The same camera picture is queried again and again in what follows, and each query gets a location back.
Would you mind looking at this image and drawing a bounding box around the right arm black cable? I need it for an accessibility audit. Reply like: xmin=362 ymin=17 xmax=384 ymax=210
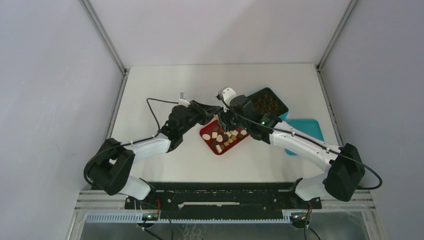
xmin=221 ymin=99 xmax=383 ymax=191

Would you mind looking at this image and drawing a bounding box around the red chocolate tray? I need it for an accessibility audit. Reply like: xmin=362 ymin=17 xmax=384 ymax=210
xmin=199 ymin=120 xmax=250 ymax=156

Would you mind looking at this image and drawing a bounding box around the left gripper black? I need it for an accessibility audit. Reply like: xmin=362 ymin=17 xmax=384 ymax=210
xmin=179 ymin=100 xmax=219 ymax=136

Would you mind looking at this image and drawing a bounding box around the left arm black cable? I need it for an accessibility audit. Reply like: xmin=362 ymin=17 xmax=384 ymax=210
xmin=83 ymin=97 xmax=181 ymax=186

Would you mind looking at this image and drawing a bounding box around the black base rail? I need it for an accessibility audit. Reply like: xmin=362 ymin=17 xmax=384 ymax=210
xmin=124 ymin=182 xmax=322 ymax=221

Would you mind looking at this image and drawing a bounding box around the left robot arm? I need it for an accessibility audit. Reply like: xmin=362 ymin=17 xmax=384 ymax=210
xmin=83 ymin=100 xmax=223 ymax=209

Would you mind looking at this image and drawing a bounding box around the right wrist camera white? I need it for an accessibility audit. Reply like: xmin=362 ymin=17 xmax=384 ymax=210
xmin=217 ymin=87 xmax=237 ymax=105

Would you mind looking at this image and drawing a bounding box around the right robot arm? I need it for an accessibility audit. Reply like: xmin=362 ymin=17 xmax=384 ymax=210
xmin=217 ymin=92 xmax=366 ymax=208

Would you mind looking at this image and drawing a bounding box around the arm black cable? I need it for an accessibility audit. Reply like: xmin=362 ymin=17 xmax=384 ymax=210
xmin=221 ymin=99 xmax=383 ymax=191
xmin=83 ymin=97 xmax=181 ymax=186

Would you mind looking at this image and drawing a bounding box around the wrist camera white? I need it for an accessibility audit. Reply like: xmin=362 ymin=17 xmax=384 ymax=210
xmin=217 ymin=87 xmax=237 ymax=105
xmin=178 ymin=92 xmax=190 ymax=107

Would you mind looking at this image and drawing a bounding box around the teal chocolate box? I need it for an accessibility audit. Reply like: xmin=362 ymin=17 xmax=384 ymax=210
xmin=247 ymin=87 xmax=289 ymax=120

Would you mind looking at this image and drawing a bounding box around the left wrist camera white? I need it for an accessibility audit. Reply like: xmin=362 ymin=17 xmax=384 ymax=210
xmin=178 ymin=92 xmax=190 ymax=107

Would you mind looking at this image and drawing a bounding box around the teal box lid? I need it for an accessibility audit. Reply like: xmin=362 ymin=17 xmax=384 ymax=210
xmin=285 ymin=119 xmax=324 ymax=141

